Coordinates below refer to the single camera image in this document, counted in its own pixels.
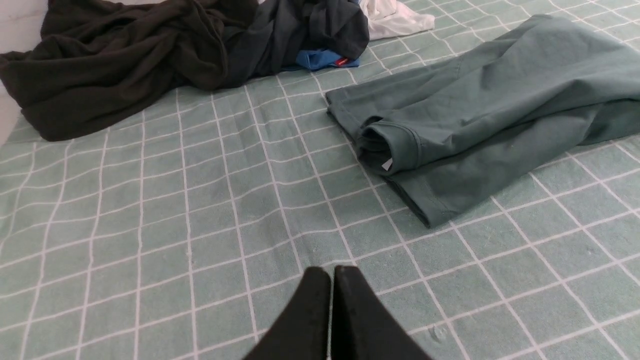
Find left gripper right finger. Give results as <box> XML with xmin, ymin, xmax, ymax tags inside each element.
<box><xmin>330</xmin><ymin>265</ymin><xmax>431</xmax><ymax>360</ymax></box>

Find dark olive crumpled garment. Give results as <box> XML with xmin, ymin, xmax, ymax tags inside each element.
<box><xmin>0</xmin><ymin>0</ymin><xmax>259</xmax><ymax>142</ymax></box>

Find dark navy crumpled garment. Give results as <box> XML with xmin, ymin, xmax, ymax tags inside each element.
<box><xmin>222</xmin><ymin>0</ymin><xmax>370</xmax><ymax>88</ymax></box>

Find green checkered tablecloth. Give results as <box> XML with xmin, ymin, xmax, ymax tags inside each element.
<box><xmin>0</xmin><ymin>0</ymin><xmax>639</xmax><ymax>360</ymax></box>

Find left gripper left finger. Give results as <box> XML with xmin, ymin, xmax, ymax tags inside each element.
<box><xmin>244</xmin><ymin>266</ymin><xmax>332</xmax><ymax>360</ymax></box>

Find blue crumpled garment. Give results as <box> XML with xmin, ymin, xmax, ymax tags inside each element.
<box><xmin>282</xmin><ymin>48</ymin><xmax>361</xmax><ymax>72</ymax></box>

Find white crumpled garment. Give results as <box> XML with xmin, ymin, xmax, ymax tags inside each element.
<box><xmin>358</xmin><ymin>0</ymin><xmax>435</xmax><ymax>41</ymax></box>

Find green long-sleeve top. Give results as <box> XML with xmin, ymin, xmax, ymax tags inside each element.
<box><xmin>326</xmin><ymin>14</ymin><xmax>640</xmax><ymax>228</ymax></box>

